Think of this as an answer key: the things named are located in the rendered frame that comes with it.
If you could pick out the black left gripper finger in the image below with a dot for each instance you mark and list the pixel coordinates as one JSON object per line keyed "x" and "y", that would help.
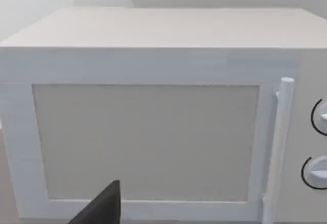
{"x": 106, "y": 206}

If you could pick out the pale microwave door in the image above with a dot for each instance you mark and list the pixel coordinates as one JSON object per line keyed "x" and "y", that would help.
{"x": 145, "y": 142}

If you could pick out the pale microwave oven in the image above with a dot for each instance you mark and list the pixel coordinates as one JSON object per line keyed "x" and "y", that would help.
{"x": 163, "y": 30}

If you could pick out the white microwave knob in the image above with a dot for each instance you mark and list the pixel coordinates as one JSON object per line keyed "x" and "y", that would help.
{"x": 316, "y": 173}
{"x": 322, "y": 117}

